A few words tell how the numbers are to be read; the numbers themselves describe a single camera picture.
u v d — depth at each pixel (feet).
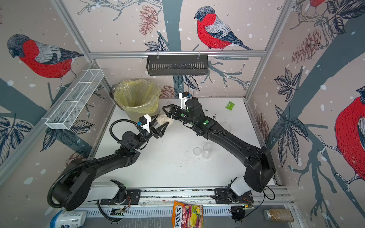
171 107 2.12
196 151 2.96
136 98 3.35
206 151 2.69
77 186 1.37
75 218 2.07
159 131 2.23
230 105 3.74
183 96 2.20
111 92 3.31
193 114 1.83
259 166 1.34
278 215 2.13
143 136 2.25
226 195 2.40
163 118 2.36
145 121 2.05
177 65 3.51
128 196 2.38
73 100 2.54
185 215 2.16
